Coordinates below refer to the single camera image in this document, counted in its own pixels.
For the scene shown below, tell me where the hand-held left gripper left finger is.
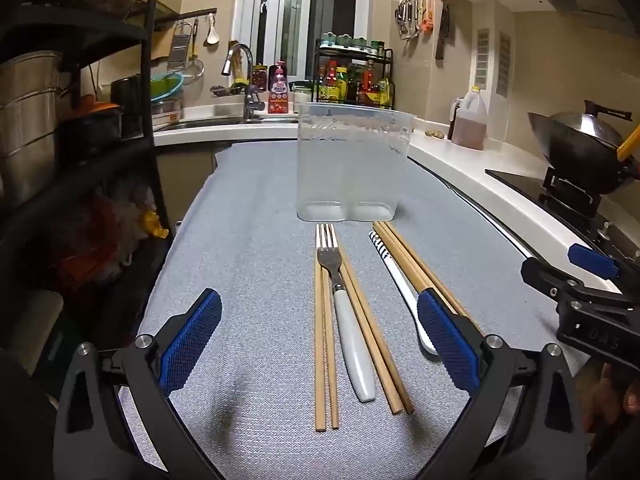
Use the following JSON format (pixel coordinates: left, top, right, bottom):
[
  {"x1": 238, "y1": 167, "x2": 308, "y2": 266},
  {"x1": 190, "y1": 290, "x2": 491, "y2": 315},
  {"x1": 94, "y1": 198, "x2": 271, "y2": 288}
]
[{"x1": 52, "y1": 287, "x2": 223, "y2": 480}]

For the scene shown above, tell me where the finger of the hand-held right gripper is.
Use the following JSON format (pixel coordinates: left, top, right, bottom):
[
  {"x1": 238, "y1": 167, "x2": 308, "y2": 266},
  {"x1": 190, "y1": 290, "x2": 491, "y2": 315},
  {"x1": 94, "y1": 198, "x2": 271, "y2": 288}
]
[
  {"x1": 521, "y1": 257, "x2": 640, "y2": 311},
  {"x1": 567, "y1": 243, "x2": 622, "y2": 280}
]

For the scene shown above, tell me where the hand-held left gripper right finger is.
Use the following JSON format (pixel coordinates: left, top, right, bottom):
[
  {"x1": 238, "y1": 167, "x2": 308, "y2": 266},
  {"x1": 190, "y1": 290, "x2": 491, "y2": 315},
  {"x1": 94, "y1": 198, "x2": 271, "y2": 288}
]
[{"x1": 416, "y1": 289, "x2": 591, "y2": 480}]

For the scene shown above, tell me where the wooden chopstick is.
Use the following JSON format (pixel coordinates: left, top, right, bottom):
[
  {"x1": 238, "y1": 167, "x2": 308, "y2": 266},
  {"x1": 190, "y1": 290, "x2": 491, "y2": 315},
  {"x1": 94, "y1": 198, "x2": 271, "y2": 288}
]
[
  {"x1": 330, "y1": 225, "x2": 405, "y2": 416},
  {"x1": 314, "y1": 224, "x2": 327, "y2": 432},
  {"x1": 340, "y1": 255, "x2": 416, "y2": 414},
  {"x1": 372, "y1": 221, "x2": 436, "y2": 296},
  {"x1": 378, "y1": 221, "x2": 458, "y2": 311},
  {"x1": 385, "y1": 221, "x2": 473, "y2": 323},
  {"x1": 322, "y1": 260, "x2": 341, "y2": 430}
]

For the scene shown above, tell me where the white-handled metal fork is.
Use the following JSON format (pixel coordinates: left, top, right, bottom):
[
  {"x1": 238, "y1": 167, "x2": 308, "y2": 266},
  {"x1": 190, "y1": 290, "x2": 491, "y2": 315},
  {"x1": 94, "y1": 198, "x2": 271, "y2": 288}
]
[{"x1": 322, "y1": 224, "x2": 377, "y2": 403}]

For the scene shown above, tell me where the clear plastic container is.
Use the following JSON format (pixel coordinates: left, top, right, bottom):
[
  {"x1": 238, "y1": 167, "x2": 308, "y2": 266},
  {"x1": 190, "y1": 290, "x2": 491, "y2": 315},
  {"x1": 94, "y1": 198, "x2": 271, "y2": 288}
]
[{"x1": 296, "y1": 102, "x2": 415, "y2": 223}]

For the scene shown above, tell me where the person's right hand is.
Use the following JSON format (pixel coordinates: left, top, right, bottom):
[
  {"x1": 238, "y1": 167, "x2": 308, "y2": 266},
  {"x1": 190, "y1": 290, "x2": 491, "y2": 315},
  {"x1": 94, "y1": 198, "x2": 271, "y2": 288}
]
[{"x1": 575, "y1": 360, "x2": 640, "y2": 461}]

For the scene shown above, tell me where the black gas stove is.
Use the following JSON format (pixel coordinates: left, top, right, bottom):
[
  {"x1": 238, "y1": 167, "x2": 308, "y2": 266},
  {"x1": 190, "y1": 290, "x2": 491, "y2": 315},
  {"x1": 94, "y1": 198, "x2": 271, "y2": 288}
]
[{"x1": 486, "y1": 165, "x2": 640, "y2": 271}]

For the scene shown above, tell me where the grey fabric mat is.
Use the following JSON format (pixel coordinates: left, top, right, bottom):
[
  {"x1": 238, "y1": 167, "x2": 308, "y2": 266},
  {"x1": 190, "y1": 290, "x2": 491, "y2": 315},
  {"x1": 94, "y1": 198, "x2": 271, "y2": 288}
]
[{"x1": 122, "y1": 142, "x2": 591, "y2": 480}]

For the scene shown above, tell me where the yellow plastic bag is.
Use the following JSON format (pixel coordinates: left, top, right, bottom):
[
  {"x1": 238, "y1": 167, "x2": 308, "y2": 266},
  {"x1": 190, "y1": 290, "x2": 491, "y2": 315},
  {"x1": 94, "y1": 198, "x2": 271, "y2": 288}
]
[{"x1": 142, "y1": 210, "x2": 170, "y2": 238}]

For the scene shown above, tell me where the red plastic bag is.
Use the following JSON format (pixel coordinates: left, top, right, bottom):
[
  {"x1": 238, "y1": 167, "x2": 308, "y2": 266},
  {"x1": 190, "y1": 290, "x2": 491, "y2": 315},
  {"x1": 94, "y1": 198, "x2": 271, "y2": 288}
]
[{"x1": 50, "y1": 185, "x2": 146, "y2": 286}]

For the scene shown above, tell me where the cooking oil jug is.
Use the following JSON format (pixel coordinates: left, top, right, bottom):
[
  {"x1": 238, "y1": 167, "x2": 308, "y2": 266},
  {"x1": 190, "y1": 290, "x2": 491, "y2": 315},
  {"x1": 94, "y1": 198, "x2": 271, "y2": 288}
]
[{"x1": 447, "y1": 86, "x2": 489, "y2": 151}]

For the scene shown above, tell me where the kitchen sink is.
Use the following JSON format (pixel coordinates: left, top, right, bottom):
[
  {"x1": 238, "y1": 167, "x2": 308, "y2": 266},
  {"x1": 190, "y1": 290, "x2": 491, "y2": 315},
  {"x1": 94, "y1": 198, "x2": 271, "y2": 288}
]
[{"x1": 165, "y1": 115, "x2": 301, "y2": 132}]

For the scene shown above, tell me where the black shelf rack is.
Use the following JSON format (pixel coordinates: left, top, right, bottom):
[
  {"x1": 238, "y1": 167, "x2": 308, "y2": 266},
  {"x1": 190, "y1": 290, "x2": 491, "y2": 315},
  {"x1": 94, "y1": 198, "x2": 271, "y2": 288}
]
[{"x1": 0, "y1": 0, "x2": 173, "y2": 411}]

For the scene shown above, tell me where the black cup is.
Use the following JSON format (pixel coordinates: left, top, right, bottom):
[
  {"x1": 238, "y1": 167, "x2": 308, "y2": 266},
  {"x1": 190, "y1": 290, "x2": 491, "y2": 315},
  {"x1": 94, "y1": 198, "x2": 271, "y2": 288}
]
[{"x1": 111, "y1": 76, "x2": 143, "y2": 138}]

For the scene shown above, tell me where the chrome faucet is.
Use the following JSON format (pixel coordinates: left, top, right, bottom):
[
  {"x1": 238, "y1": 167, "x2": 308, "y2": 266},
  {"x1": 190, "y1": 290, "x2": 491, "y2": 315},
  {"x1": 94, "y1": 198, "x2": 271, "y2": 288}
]
[{"x1": 221, "y1": 43, "x2": 266, "y2": 121}]

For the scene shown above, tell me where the orange lid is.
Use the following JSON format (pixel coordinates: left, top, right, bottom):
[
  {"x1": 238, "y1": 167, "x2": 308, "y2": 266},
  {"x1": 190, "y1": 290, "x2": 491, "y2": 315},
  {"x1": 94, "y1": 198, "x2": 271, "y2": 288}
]
[{"x1": 75, "y1": 97, "x2": 121, "y2": 116}]

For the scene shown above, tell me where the green colander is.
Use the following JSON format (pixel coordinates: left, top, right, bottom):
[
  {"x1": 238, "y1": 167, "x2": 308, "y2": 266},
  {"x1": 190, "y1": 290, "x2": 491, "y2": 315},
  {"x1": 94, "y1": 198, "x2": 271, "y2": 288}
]
[{"x1": 150, "y1": 72, "x2": 185, "y2": 102}]

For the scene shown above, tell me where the black spice rack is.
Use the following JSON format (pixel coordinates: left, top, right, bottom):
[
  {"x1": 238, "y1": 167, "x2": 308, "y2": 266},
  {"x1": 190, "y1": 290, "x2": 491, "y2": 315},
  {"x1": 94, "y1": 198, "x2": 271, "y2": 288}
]
[{"x1": 314, "y1": 39, "x2": 396, "y2": 110}]

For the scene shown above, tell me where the pink detergent bottle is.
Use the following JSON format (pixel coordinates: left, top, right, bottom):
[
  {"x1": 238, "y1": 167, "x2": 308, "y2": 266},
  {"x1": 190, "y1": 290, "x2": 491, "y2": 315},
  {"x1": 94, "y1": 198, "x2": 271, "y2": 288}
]
[{"x1": 267, "y1": 61, "x2": 292, "y2": 115}]

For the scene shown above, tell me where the hanging cleaver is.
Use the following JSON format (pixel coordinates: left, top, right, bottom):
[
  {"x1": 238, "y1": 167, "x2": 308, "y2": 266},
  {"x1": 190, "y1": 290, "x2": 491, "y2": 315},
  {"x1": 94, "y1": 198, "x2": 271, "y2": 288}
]
[{"x1": 435, "y1": 4, "x2": 452, "y2": 61}]

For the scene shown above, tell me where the row of sauce bottles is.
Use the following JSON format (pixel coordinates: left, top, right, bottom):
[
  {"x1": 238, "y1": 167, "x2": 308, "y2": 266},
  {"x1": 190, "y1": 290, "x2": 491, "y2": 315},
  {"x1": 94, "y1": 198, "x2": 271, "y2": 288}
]
[{"x1": 316, "y1": 59, "x2": 396, "y2": 107}]

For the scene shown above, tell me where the large steel pot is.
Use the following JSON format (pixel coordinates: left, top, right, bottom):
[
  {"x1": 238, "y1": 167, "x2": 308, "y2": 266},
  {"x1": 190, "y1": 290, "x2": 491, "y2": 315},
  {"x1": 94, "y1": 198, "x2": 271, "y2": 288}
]
[{"x1": 0, "y1": 50, "x2": 76, "y2": 206}]

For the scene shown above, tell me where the metal grater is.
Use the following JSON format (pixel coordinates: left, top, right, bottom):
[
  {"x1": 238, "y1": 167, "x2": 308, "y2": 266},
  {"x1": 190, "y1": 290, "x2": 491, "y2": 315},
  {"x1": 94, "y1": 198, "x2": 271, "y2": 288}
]
[{"x1": 166, "y1": 21, "x2": 195, "y2": 72}]

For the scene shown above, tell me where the row of hanging kitchen tools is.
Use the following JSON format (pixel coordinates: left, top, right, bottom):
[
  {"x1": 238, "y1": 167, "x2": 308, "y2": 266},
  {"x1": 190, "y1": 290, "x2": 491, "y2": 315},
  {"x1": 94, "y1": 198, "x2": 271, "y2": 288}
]
[{"x1": 395, "y1": 0, "x2": 436, "y2": 41}]

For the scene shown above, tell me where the row of spice jars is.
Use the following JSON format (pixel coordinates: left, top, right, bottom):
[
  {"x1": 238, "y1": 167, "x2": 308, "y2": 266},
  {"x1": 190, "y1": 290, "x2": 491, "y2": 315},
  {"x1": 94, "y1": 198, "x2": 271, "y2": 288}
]
[{"x1": 320, "y1": 32, "x2": 386, "y2": 56}]

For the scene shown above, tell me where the window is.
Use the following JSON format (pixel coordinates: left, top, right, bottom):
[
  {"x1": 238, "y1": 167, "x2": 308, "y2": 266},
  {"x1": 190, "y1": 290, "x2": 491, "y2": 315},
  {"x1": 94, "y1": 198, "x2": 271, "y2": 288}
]
[{"x1": 235, "y1": 0, "x2": 366, "y2": 81}]

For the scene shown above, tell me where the white ceramic spoon striped handle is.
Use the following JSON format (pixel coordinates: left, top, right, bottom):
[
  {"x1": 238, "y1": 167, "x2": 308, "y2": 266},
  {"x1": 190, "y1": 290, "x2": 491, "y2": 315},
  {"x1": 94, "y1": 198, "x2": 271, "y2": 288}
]
[{"x1": 368, "y1": 230, "x2": 443, "y2": 356}]

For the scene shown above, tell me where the yellow tool handle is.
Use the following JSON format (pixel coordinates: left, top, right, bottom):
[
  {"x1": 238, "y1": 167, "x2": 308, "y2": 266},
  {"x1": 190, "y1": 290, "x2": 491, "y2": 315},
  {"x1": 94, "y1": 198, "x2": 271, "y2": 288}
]
[{"x1": 616, "y1": 125, "x2": 640, "y2": 161}]

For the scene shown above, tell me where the white wall grille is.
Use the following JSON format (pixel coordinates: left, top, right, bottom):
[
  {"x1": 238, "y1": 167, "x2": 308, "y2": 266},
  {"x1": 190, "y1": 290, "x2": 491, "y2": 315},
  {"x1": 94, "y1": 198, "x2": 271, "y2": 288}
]
[
  {"x1": 496, "y1": 31, "x2": 512, "y2": 97},
  {"x1": 475, "y1": 27, "x2": 492, "y2": 88}
]

